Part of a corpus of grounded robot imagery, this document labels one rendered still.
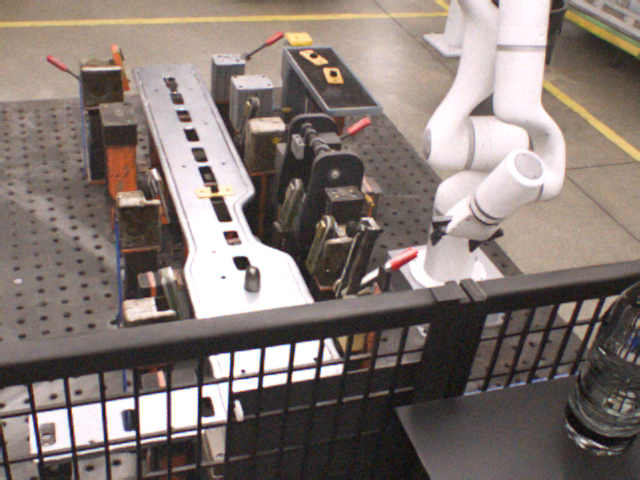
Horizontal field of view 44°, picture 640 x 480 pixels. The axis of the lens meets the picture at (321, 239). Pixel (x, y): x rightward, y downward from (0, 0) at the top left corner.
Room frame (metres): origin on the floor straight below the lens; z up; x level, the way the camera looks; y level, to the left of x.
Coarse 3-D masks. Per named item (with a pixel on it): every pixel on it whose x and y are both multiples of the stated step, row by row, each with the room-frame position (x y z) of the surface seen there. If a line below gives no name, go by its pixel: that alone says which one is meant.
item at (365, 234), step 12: (348, 228) 1.11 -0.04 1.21; (360, 228) 1.11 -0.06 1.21; (372, 228) 1.11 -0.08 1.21; (360, 240) 1.13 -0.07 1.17; (372, 240) 1.11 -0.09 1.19; (360, 252) 1.10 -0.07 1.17; (348, 264) 1.12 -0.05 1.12; (360, 264) 1.10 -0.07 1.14; (348, 276) 1.12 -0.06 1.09; (360, 276) 1.10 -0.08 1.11; (348, 288) 1.09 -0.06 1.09
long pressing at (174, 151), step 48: (144, 96) 1.92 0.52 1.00; (192, 96) 1.95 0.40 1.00; (192, 144) 1.69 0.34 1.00; (192, 192) 1.48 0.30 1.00; (240, 192) 1.50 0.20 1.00; (192, 240) 1.30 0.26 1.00; (192, 288) 1.15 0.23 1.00; (240, 288) 1.17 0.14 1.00; (288, 288) 1.18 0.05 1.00; (240, 384) 0.92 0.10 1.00
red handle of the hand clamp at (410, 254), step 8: (408, 248) 1.16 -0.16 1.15; (400, 256) 1.15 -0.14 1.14; (408, 256) 1.15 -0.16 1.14; (416, 256) 1.15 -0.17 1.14; (392, 264) 1.14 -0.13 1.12; (400, 264) 1.14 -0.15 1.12; (376, 272) 1.13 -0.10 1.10; (368, 280) 1.12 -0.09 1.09; (344, 288) 1.12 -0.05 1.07; (360, 288) 1.11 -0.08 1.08
